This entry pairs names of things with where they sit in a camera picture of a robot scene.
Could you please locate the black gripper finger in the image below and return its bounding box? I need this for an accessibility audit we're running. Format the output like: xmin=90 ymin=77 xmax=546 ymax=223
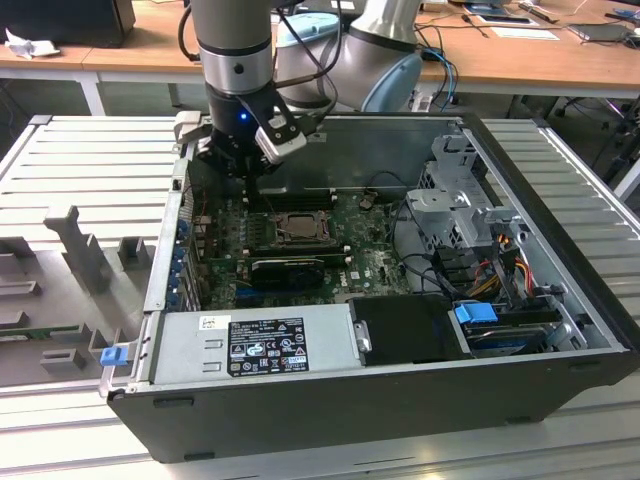
xmin=243 ymin=172 xmax=263 ymax=214

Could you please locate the metal wire locking lever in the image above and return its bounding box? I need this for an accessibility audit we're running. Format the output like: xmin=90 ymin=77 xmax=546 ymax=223
xmin=267 ymin=210 xmax=332 ymax=220
xmin=272 ymin=238 xmax=337 ymax=250

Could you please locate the metal socket cover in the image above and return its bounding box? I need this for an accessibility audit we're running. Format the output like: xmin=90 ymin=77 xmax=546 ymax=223
xmin=273 ymin=213 xmax=334 ymax=246

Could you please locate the CPU socket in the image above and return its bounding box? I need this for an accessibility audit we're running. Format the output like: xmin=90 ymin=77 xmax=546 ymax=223
xmin=269 ymin=210 xmax=337 ymax=249

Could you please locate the blue expansion slot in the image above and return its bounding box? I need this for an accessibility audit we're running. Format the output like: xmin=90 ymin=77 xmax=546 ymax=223
xmin=233 ymin=286 xmax=262 ymax=309

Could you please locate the black graphics card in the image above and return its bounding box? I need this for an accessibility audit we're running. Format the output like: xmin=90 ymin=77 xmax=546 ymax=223
xmin=249 ymin=257 xmax=325 ymax=292

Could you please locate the green motherboard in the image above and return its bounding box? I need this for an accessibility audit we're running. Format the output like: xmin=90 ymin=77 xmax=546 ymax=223
xmin=192 ymin=187 xmax=416 ymax=311

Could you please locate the black label sticker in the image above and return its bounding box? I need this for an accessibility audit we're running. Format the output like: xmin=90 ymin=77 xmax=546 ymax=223
xmin=227 ymin=316 xmax=312 ymax=377

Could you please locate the silver power supply unit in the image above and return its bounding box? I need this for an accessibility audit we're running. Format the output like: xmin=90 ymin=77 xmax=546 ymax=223
xmin=151 ymin=304 xmax=362 ymax=387

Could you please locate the grey parts rack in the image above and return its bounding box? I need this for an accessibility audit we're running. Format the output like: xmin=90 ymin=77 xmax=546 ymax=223
xmin=0 ymin=203 xmax=152 ymax=387

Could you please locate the black box on desk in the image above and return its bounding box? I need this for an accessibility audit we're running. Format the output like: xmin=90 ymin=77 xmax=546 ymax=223
xmin=0 ymin=0 xmax=137 ymax=49

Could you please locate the silver metal drive cage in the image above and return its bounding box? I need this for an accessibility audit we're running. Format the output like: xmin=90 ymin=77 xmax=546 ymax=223
xmin=404 ymin=132 xmax=531 ymax=261

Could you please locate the short wooden desk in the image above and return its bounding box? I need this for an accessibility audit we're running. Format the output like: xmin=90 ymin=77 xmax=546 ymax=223
xmin=0 ymin=0 xmax=139 ymax=117

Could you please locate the crumpled white paper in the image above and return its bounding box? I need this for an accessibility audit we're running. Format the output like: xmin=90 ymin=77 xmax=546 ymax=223
xmin=3 ymin=27 xmax=62 ymax=59

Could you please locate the blue case latch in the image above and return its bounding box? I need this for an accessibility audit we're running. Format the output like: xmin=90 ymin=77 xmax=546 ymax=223
xmin=100 ymin=345 xmax=127 ymax=369

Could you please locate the black open PC case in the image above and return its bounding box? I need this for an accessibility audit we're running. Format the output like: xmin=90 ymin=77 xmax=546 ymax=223
xmin=99 ymin=110 xmax=640 ymax=464

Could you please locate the green RAM stick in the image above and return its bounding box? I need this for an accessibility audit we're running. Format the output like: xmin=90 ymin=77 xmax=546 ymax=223
xmin=0 ymin=324 xmax=82 ymax=338

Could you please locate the hard disk in blue carrier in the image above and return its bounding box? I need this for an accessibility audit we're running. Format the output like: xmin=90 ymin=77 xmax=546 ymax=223
xmin=452 ymin=301 xmax=552 ymax=359

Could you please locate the long wooden desk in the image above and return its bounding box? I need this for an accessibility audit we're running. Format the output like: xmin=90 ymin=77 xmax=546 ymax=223
xmin=82 ymin=0 xmax=640 ymax=101

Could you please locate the long white paper sheet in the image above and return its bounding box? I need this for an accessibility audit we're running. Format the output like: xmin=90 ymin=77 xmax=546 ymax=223
xmin=491 ymin=26 xmax=562 ymax=42

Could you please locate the black office chair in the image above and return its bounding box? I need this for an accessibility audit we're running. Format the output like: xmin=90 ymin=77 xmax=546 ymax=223
xmin=593 ymin=98 xmax=640 ymax=187

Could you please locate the grey flat laptop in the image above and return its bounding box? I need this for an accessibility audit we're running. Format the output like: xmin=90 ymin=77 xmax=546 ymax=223
xmin=568 ymin=23 xmax=632 ymax=44

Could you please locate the beige case latch handle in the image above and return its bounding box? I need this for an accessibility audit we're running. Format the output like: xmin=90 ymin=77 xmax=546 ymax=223
xmin=173 ymin=110 xmax=214 ymax=147

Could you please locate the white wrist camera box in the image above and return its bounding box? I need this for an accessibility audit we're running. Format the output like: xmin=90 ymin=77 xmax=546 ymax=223
xmin=238 ymin=93 xmax=308 ymax=165

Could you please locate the black camera cable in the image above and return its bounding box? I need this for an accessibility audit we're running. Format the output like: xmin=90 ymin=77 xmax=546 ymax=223
xmin=177 ymin=0 xmax=347 ymax=121

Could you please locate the black wire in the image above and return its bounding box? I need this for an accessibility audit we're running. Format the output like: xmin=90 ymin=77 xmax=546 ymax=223
xmin=388 ymin=192 xmax=452 ymax=297

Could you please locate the blue cable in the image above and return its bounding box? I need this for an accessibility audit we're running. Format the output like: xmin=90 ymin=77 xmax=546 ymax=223
xmin=424 ymin=47 xmax=460 ymax=110

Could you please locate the coloured wire bundle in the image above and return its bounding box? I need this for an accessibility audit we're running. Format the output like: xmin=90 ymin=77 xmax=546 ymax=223
xmin=469 ymin=252 xmax=534 ymax=301

